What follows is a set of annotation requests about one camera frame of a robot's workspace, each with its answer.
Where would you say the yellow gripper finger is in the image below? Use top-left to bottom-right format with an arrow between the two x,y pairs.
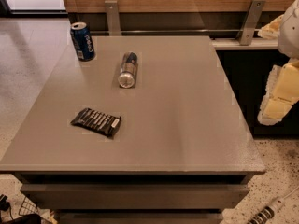
258,15 -> 283,39
258,60 -> 299,126

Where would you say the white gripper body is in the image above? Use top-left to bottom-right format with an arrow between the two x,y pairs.
278,0 -> 299,59

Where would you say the silver blue redbull can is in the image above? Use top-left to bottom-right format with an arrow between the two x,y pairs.
118,52 -> 138,89

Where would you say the blue pepsi can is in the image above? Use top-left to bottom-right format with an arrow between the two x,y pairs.
70,22 -> 95,62

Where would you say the white power strip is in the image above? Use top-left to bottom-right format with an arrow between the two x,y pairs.
247,197 -> 285,224

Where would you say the grey upper drawer front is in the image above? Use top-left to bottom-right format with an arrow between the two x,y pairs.
21,184 -> 249,210

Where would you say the grey drawer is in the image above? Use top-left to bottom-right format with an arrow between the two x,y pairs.
21,184 -> 249,210
59,213 -> 222,224

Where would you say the black snack bar wrapper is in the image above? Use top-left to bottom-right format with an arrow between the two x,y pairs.
70,107 -> 121,138

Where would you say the grey lower drawer front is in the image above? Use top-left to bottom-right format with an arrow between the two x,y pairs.
59,213 -> 222,224

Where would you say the right metal bracket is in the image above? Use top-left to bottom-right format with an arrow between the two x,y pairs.
236,0 -> 266,46

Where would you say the metal bracket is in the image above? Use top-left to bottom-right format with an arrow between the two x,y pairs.
105,0 -> 121,36
236,0 -> 266,46

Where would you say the left metal bracket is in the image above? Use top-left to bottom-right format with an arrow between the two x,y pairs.
105,0 -> 121,36

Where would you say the black wire basket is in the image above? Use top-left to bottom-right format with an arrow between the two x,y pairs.
0,195 -> 43,224

